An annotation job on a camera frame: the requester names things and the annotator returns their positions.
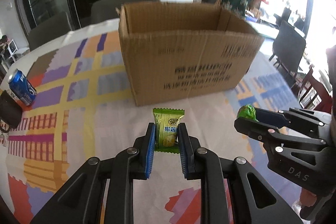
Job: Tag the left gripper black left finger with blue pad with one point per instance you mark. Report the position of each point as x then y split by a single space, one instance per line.
133 163

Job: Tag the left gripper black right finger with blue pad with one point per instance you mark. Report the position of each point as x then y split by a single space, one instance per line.
199 163

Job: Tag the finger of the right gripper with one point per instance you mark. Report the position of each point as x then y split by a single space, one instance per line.
265 132
300 120

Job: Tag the green lollipop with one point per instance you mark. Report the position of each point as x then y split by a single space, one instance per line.
248 112

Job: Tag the light green small snack packet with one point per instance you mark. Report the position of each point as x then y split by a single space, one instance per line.
166 123

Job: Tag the red wooden chair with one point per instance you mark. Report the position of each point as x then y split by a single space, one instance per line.
313 95

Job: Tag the dark grey dining chair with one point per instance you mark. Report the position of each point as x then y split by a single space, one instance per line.
288 47

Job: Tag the colourful patterned tablecloth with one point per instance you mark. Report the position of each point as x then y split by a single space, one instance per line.
84 108

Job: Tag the brown cardboard box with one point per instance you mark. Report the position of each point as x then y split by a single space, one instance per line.
173 51

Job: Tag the black mug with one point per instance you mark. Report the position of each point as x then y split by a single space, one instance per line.
10 112

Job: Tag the blue Pepsi can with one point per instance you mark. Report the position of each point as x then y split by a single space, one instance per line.
21 87

